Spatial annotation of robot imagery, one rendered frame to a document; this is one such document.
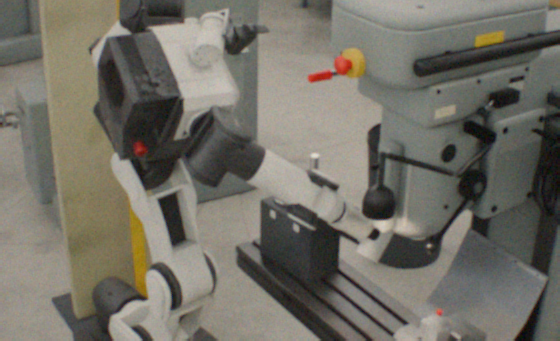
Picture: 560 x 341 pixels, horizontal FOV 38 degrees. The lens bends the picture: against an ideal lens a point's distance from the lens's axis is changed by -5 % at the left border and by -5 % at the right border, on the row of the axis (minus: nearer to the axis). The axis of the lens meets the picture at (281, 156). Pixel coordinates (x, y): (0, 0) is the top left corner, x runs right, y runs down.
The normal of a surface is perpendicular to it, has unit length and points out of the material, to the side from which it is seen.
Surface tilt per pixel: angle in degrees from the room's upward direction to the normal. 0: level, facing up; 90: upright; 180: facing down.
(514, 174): 90
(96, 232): 90
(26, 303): 0
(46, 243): 0
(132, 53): 34
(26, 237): 0
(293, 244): 90
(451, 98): 90
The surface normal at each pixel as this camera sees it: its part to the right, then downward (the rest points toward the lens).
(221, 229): 0.02, -0.90
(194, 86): 0.38, -0.55
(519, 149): 0.55, 0.37
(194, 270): 0.58, -0.15
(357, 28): -0.84, 0.23
